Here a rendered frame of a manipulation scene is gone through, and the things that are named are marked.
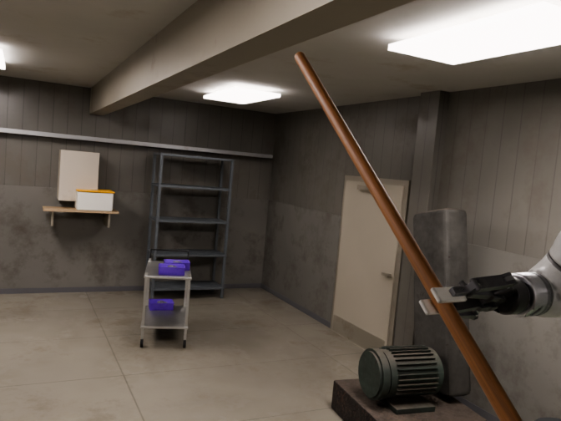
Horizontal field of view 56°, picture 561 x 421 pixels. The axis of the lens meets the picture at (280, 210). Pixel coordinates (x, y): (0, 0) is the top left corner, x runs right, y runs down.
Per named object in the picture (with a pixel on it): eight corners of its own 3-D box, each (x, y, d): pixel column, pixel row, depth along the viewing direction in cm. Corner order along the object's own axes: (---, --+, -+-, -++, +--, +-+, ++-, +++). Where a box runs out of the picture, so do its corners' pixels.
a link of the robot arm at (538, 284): (530, 324, 109) (512, 327, 106) (505, 288, 115) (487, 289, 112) (562, 299, 104) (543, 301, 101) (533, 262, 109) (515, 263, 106)
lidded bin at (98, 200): (108, 208, 813) (110, 190, 811) (113, 211, 775) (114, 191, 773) (73, 207, 790) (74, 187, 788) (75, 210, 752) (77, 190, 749)
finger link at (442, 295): (465, 301, 96) (467, 299, 96) (437, 303, 93) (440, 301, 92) (457, 288, 98) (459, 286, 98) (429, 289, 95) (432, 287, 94)
